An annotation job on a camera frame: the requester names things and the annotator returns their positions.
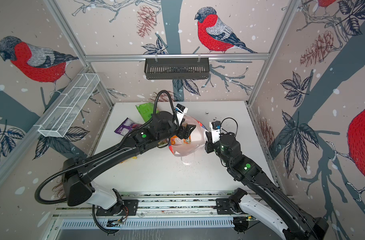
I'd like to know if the red paper gift bag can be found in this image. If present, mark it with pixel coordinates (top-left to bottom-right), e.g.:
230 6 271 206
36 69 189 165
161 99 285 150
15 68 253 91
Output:
168 115 208 158

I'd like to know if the bright green chips bag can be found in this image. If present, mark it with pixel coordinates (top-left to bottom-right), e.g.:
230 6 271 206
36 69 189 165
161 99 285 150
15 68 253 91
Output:
136 103 154 122

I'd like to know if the purple snack packet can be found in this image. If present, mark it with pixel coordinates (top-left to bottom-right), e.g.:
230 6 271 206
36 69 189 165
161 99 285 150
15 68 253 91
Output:
114 118 142 136

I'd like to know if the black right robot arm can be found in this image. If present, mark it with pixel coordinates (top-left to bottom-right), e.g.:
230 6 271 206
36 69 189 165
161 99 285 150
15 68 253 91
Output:
205 132 329 240

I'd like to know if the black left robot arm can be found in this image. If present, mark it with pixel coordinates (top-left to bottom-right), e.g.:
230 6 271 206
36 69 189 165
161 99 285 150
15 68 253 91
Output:
62 111 200 210

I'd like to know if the orange rainbow candy packet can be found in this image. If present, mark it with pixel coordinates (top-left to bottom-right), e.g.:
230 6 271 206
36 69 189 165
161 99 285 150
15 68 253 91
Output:
170 136 186 146

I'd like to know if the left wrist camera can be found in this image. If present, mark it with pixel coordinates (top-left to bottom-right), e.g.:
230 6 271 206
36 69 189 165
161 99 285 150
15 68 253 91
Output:
175 104 188 125

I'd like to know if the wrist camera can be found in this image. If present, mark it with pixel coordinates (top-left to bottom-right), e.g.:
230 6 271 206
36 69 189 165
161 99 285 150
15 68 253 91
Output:
175 104 188 125
209 121 221 144

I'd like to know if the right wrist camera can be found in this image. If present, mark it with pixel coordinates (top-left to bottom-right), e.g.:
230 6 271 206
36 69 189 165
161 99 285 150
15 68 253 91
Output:
209 121 221 144

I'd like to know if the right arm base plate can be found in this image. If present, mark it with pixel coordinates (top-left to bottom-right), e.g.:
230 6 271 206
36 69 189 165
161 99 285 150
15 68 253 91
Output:
213 188 257 215

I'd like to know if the aluminium mounting rail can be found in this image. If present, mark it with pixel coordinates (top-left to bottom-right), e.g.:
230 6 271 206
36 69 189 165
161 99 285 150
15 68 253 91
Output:
53 191 231 218

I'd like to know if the black hanging wall basket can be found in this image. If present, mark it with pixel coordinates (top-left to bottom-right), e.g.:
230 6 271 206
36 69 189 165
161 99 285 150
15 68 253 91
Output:
144 58 210 80

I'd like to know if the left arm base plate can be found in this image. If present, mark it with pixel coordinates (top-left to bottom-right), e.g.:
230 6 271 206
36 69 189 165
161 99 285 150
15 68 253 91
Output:
96 200 139 217

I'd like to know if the black corrugated cable hose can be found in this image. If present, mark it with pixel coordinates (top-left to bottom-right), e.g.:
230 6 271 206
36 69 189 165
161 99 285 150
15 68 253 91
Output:
34 89 180 235

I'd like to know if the white wire mesh shelf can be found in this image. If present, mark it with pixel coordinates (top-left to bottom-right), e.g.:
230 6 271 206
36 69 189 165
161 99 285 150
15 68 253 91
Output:
38 73 100 138

